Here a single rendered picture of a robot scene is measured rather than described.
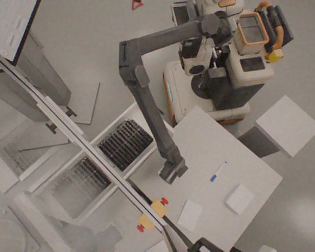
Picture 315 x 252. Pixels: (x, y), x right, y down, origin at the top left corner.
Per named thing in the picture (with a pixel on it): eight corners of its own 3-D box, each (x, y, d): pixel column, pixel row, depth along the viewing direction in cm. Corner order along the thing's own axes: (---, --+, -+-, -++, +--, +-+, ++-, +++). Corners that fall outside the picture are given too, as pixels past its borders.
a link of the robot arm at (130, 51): (122, 38, 63) (107, 42, 70) (135, 83, 68) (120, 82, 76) (217, 11, 84) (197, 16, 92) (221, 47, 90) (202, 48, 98)
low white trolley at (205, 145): (180, 138, 202) (196, 104, 130) (233, 186, 189) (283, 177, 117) (135, 185, 187) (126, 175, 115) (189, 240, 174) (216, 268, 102)
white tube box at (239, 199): (237, 183, 115) (241, 183, 110) (250, 195, 113) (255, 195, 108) (222, 202, 112) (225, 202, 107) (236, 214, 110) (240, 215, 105)
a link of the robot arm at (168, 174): (177, 151, 87) (164, 146, 94) (161, 174, 84) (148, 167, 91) (191, 166, 94) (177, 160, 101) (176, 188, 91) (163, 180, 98)
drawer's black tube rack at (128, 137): (130, 120, 117) (129, 115, 111) (153, 141, 114) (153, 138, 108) (99, 149, 112) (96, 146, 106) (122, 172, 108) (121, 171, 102)
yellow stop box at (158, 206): (157, 197, 104) (157, 197, 98) (168, 208, 103) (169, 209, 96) (149, 205, 103) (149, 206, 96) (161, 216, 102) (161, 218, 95)
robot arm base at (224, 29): (234, 36, 91) (226, 14, 95) (222, 29, 86) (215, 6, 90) (217, 48, 97) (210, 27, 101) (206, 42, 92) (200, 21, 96)
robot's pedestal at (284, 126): (238, 129, 206) (285, 92, 134) (261, 153, 199) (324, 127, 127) (216, 149, 199) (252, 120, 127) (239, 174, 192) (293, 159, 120)
